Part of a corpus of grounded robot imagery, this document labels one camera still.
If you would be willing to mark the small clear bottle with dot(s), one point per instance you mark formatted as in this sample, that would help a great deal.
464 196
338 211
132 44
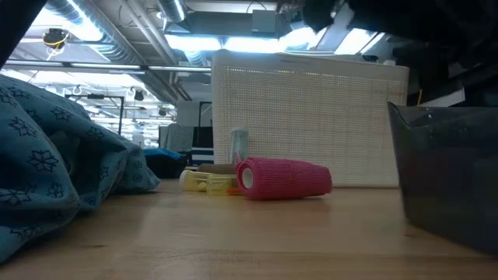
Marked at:
239 144

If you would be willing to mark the pink scraper tool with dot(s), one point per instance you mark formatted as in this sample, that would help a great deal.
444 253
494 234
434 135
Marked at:
288 179

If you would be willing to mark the yellow translucent pill vial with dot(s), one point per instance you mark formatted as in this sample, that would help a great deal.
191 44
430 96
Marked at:
198 180

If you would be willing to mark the blue snowflake patterned cloth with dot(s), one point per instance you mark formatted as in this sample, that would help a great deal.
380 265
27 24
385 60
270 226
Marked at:
39 155

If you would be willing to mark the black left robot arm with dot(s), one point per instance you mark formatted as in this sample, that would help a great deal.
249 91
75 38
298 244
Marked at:
15 19

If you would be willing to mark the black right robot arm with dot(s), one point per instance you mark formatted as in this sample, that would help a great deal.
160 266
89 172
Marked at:
428 19

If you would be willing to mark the white perforated plastic basket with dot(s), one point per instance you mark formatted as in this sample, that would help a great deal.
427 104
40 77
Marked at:
311 116

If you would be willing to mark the dark translucent plastic bin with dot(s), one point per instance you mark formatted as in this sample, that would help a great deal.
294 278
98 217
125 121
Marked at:
447 175

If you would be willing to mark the tan bandage roll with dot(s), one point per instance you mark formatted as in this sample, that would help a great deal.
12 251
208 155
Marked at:
216 168

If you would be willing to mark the grey fabric panel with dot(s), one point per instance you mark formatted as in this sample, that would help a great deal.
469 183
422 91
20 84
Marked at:
177 138

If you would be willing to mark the grey ceiling box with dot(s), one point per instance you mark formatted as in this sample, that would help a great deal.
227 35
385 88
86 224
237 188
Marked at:
264 21

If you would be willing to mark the black metal stand frame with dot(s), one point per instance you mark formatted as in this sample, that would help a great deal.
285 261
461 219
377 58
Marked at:
121 113

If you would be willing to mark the silver round duct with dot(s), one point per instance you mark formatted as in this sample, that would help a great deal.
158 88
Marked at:
173 9

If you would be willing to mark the silver ribbed ventilation duct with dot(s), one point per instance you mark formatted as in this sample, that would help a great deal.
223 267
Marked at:
109 43

